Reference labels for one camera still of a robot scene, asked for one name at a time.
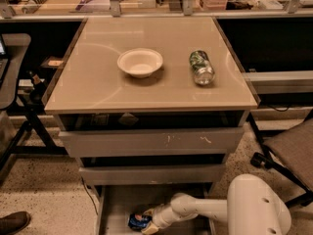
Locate black floor cable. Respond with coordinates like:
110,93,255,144
80,177,100,215

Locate open bottom drawer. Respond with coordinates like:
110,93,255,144
95,184,216,235

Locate green soda can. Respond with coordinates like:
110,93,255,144
189,50,215,86

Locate grey office chair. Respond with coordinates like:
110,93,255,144
247,110,313,208

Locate grey top drawer front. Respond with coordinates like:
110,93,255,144
59,127,244,158

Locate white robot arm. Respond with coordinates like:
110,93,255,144
141,174,291,235

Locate brown shoe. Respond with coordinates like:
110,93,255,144
0,211,31,235

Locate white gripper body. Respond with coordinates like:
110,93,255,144
153,204,177,229

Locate white paper bowl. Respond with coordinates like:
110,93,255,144
117,48,163,78

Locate grey middle drawer front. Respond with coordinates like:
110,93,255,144
79,164,225,185

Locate grey drawer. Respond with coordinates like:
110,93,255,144
79,164,225,185
59,127,244,158

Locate blue pepsi can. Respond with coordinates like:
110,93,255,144
128,213,152,231

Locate grey drawer cabinet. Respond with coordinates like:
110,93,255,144
43,16,261,196

